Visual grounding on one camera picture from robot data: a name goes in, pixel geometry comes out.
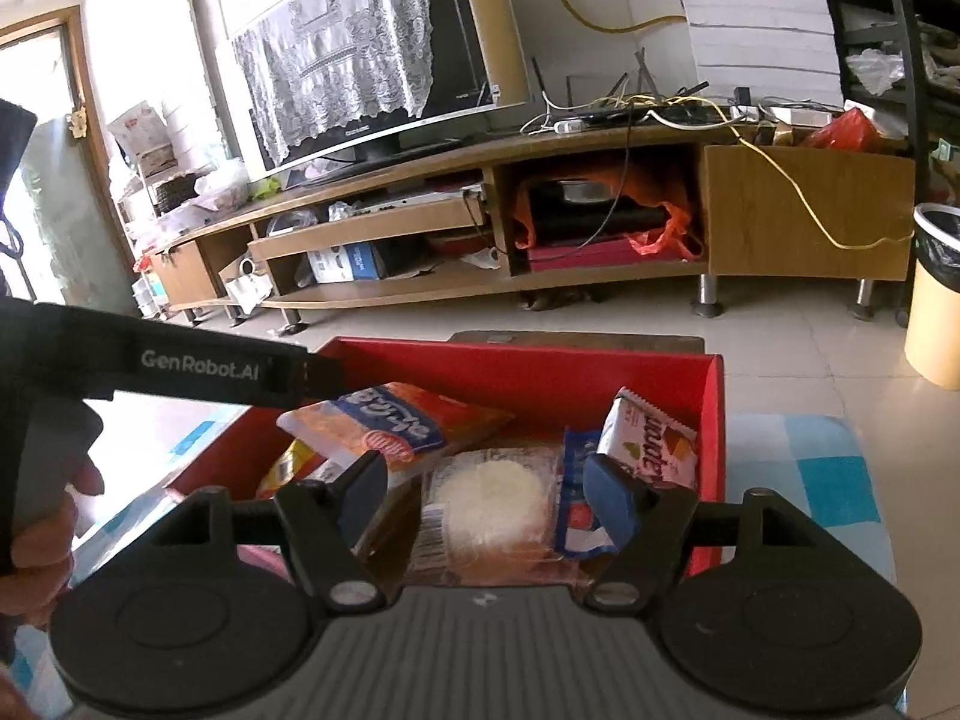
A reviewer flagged round rice cake packet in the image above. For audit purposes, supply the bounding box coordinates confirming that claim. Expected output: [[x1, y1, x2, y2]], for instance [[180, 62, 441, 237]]
[[418, 446, 598, 588]]

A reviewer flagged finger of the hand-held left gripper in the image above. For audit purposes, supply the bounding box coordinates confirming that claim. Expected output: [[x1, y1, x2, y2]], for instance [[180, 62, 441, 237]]
[[304, 355, 347, 401]]

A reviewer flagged black router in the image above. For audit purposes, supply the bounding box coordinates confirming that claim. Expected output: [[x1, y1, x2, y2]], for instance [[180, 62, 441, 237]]
[[529, 49, 714, 125]]

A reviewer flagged black woven basket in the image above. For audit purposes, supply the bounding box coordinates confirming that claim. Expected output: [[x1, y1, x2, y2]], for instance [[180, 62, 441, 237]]
[[154, 172, 200, 215]]

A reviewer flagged blue checked tablecloth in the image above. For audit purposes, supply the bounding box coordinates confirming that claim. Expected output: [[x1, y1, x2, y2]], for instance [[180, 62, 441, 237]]
[[15, 405, 898, 707]]

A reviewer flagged red cardboard box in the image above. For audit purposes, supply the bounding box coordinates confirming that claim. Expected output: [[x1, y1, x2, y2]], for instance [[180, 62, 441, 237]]
[[163, 330, 727, 587]]

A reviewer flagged blue white carton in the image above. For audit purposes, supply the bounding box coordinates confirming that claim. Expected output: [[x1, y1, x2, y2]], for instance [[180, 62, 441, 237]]
[[309, 242, 388, 285]]

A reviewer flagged white plastic bag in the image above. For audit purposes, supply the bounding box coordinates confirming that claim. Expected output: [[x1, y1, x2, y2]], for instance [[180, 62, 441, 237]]
[[847, 49, 905, 95]]

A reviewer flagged printed cardboard box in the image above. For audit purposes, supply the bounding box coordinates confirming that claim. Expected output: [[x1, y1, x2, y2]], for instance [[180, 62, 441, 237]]
[[109, 101, 170, 167]]

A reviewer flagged orange blue snack packet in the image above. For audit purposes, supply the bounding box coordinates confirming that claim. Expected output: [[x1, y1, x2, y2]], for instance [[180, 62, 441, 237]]
[[276, 381, 518, 476]]

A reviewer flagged wooden television stand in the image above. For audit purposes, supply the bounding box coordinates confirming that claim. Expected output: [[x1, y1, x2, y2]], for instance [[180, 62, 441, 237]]
[[150, 116, 918, 332]]

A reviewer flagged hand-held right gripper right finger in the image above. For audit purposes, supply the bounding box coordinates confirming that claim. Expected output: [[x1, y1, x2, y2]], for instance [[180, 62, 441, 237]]
[[581, 454, 838, 613]]

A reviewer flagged black appliance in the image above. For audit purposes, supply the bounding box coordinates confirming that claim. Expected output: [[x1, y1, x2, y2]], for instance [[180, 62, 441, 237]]
[[529, 180, 677, 245]]

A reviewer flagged white wafer packet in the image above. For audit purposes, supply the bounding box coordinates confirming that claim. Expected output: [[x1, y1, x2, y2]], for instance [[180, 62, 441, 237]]
[[598, 388, 701, 495]]

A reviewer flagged person's left hand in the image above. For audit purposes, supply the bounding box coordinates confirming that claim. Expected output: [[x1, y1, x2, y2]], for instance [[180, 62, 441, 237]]
[[0, 457, 107, 639]]

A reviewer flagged black television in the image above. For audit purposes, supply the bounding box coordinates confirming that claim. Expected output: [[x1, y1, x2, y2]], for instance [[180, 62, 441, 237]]
[[217, 0, 534, 174]]

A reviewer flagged orange plastic bag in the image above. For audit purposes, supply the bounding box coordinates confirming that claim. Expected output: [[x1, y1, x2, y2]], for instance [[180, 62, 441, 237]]
[[514, 165, 707, 264]]

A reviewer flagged red yellow snack packet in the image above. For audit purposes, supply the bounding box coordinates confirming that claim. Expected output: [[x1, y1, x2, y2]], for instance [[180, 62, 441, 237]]
[[255, 437, 320, 503]]

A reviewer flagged red plastic bag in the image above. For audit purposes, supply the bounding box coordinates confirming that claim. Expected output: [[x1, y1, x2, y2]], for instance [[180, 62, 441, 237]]
[[802, 106, 890, 152]]

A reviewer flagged yellow trash bin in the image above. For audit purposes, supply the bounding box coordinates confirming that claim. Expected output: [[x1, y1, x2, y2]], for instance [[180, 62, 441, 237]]
[[904, 202, 960, 392]]

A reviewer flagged pile of plastic packets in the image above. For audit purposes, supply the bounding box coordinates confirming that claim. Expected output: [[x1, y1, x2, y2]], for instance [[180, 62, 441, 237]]
[[195, 157, 249, 208]]

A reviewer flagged white slatted panel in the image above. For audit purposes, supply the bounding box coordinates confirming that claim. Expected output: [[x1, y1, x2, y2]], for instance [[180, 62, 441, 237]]
[[667, 0, 845, 103]]

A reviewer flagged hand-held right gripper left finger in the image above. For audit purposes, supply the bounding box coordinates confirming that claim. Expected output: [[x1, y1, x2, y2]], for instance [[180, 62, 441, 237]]
[[150, 450, 389, 611]]

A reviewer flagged white plastic drawer cart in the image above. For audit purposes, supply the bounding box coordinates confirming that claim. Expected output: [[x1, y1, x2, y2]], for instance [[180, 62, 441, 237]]
[[135, 274, 170, 317]]

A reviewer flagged open cardboard box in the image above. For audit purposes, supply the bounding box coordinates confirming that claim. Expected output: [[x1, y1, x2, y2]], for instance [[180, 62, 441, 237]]
[[217, 251, 273, 320]]

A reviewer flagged white lace cloth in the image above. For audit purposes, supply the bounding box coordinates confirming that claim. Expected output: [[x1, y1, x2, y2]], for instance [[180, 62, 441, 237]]
[[232, 0, 437, 167]]

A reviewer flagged black storage rack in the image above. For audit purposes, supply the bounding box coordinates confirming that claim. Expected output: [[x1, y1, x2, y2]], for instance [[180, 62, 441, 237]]
[[814, 0, 960, 204]]

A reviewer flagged yellow cable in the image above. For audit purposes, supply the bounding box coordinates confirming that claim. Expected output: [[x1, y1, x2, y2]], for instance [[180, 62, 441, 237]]
[[540, 0, 917, 251]]

